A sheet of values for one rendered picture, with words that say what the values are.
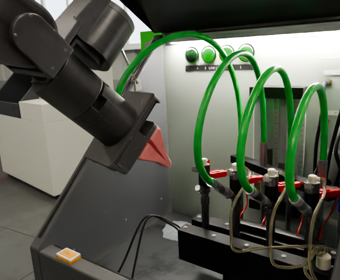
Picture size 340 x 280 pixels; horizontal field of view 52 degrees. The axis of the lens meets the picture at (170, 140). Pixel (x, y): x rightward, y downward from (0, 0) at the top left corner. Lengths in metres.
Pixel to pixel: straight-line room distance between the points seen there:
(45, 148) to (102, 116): 3.21
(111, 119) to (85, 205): 0.61
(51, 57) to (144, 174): 0.84
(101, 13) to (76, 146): 3.35
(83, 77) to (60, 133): 3.24
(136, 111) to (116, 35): 0.09
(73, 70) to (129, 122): 0.09
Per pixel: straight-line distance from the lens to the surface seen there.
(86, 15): 0.39
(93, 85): 0.38
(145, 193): 1.16
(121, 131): 0.40
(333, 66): 0.96
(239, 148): 0.59
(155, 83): 1.14
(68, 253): 0.86
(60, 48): 0.35
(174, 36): 0.80
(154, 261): 1.03
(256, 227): 0.85
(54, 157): 3.62
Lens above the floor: 1.39
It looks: 14 degrees down
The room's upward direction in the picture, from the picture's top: 3 degrees counter-clockwise
